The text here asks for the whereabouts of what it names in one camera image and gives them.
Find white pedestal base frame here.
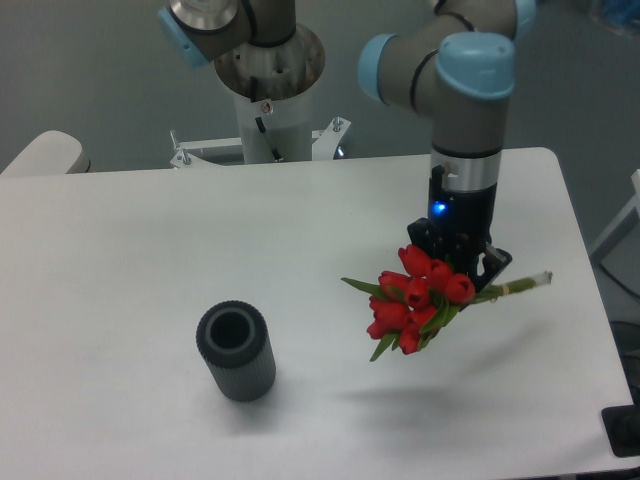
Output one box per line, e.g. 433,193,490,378
169,116,352,169

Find dark grey ribbed vase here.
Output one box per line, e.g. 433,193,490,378
195,300,276,402

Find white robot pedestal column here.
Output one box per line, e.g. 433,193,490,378
232,93,312,165

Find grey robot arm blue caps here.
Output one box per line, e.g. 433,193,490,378
158,1,536,291

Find white furniture frame at right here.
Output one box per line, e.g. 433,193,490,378
587,170,639,264

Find black device at table edge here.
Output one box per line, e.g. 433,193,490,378
601,405,639,458

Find beige chair seat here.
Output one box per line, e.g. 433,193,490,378
1,130,91,179

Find black cable on pedestal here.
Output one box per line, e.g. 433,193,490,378
254,115,284,163

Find red tulip bouquet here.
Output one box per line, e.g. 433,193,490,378
341,245,553,362

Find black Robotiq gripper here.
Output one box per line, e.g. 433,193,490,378
407,180,512,293

